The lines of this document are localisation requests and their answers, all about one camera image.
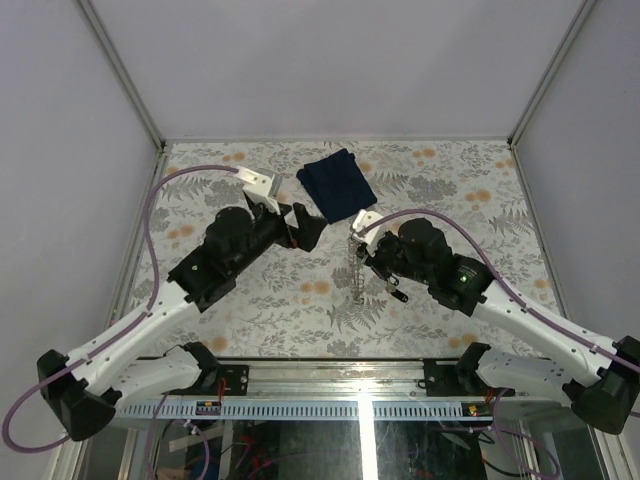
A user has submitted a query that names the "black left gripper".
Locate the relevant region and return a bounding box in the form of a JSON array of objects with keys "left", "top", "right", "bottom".
[{"left": 231, "top": 201, "right": 327, "bottom": 277}]

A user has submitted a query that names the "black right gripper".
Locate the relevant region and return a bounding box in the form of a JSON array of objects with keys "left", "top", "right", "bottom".
[{"left": 356, "top": 230, "right": 433, "bottom": 285}]

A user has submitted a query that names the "silver key black tag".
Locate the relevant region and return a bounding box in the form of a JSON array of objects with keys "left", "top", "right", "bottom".
[{"left": 385, "top": 276, "right": 408, "bottom": 303}]

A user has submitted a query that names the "steel disc with keyrings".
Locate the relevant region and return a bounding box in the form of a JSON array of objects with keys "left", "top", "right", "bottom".
[{"left": 347, "top": 236, "right": 368, "bottom": 305}]

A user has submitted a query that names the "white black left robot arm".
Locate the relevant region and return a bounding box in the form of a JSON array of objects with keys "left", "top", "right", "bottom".
[{"left": 37, "top": 203, "right": 328, "bottom": 441}]

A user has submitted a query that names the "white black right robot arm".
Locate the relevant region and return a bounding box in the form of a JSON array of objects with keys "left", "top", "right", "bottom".
[{"left": 351, "top": 211, "right": 639, "bottom": 435}]

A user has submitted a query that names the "dark blue folded cloth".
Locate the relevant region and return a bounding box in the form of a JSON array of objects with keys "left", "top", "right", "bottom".
[{"left": 296, "top": 149, "right": 377, "bottom": 224}]

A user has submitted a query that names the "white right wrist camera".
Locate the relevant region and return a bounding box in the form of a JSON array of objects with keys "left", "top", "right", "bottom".
[{"left": 350, "top": 210, "right": 386, "bottom": 256}]

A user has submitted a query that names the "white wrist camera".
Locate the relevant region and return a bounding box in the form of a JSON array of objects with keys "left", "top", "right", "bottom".
[
  {"left": 235, "top": 167, "right": 282, "bottom": 214},
  {"left": 350, "top": 210, "right": 386, "bottom": 256}
]

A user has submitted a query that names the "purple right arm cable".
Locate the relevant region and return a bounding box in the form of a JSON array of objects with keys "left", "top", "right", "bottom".
[{"left": 352, "top": 209, "right": 640, "bottom": 479}]

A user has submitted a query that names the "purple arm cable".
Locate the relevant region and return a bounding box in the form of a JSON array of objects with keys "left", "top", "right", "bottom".
[
  {"left": 352, "top": 209, "right": 640, "bottom": 479},
  {"left": 2, "top": 164, "right": 241, "bottom": 454}
]

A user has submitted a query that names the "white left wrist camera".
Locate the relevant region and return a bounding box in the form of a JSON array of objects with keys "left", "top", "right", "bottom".
[{"left": 235, "top": 167, "right": 282, "bottom": 214}]

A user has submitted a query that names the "aluminium mounting rail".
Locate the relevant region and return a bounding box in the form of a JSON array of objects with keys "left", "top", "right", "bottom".
[{"left": 124, "top": 357, "right": 614, "bottom": 401}]

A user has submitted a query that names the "white slotted cable duct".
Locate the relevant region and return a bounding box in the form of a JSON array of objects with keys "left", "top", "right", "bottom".
[{"left": 118, "top": 398, "right": 465, "bottom": 421}]

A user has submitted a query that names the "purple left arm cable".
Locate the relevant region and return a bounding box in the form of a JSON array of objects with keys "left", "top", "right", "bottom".
[{"left": 2, "top": 164, "right": 241, "bottom": 454}]

